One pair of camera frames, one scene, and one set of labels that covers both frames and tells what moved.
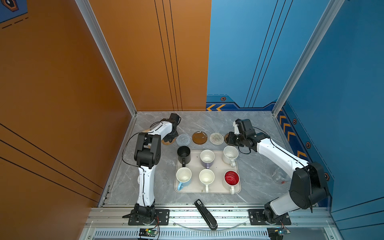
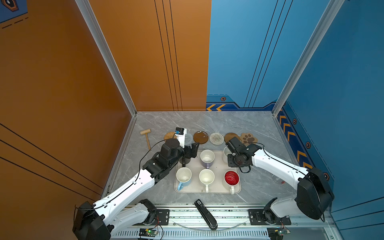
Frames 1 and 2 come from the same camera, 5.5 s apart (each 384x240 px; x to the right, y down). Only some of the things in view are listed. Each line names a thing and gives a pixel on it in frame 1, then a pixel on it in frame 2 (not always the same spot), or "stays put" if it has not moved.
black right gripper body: (236, 139) to (233, 162)
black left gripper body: (171, 137) to (189, 155)
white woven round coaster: (216, 138) stays put
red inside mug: (231, 178) stays put
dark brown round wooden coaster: (225, 139) stays put
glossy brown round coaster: (199, 137) stays put
